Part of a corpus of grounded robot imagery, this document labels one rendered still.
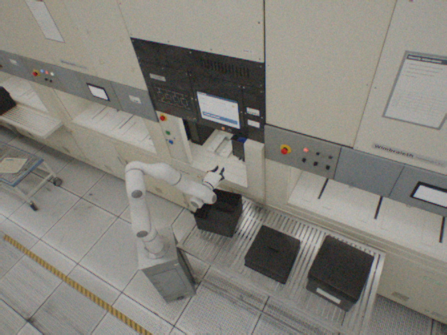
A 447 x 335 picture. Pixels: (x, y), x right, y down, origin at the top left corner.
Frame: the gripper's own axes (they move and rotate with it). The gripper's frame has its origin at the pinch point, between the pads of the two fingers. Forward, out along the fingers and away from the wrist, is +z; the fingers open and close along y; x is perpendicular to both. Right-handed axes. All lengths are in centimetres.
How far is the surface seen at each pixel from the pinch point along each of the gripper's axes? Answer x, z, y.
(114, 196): -119, -4, -156
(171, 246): -43, -49, -18
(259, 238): -33, -20, 38
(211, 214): -42.0, -12.9, -5.3
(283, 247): -33, -19, 55
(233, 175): -32.1, 21.6, -3.6
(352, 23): 100, 16, 64
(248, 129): 29.8, 14.8, 16.1
